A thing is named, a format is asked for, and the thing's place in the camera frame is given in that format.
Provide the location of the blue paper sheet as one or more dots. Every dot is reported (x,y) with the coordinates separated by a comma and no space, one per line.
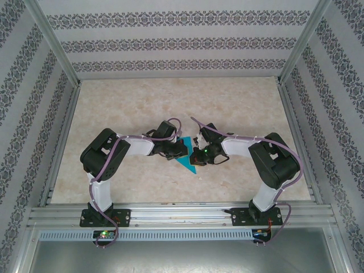
(186,163)

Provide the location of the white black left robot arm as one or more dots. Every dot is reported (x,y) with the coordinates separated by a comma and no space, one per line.
(139,146)

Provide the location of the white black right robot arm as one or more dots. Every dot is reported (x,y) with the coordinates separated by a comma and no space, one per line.
(236,146)

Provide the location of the small controller board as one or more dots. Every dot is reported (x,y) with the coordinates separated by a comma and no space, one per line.
(260,233)

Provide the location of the grey metal shelf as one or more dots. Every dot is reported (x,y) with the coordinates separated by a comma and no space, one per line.
(182,258)

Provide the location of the controller board with green light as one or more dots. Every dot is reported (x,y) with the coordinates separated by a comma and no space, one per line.
(103,234)

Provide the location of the long aluminium base rail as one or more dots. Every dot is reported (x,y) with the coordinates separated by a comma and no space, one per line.
(176,216)

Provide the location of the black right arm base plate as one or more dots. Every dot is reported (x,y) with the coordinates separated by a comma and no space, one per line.
(240,217)

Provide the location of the aluminium side rail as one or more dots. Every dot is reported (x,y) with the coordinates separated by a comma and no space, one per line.
(290,113)
(63,142)

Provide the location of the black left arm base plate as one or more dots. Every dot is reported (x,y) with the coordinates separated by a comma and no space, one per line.
(123,219)

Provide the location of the aluminium frame post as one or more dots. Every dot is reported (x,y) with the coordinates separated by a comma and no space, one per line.
(302,42)
(54,42)

